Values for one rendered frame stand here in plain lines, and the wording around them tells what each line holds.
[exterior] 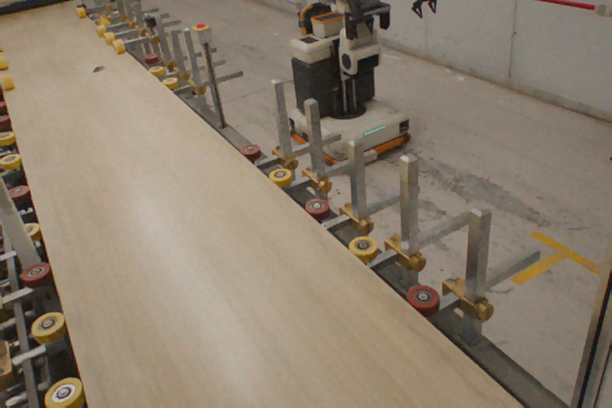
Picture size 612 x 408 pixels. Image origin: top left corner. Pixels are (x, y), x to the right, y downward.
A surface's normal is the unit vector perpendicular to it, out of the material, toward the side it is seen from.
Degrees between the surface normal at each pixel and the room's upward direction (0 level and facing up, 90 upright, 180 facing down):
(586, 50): 90
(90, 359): 0
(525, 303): 0
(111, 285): 0
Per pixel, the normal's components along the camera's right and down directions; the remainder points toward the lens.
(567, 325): -0.11, -0.85
